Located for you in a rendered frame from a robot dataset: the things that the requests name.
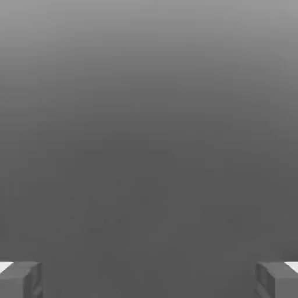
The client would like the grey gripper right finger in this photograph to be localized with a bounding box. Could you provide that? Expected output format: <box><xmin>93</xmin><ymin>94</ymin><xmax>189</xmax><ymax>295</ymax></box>
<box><xmin>254</xmin><ymin>260</ymin><xmax>298</xmax><ymax>298</ymax></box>

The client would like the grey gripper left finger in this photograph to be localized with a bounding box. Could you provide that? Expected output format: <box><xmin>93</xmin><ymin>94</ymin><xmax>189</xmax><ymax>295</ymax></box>
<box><xmin>0</xmin><ymin>260</ymin><xmax>44</xmax><ymax>298</ymax></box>

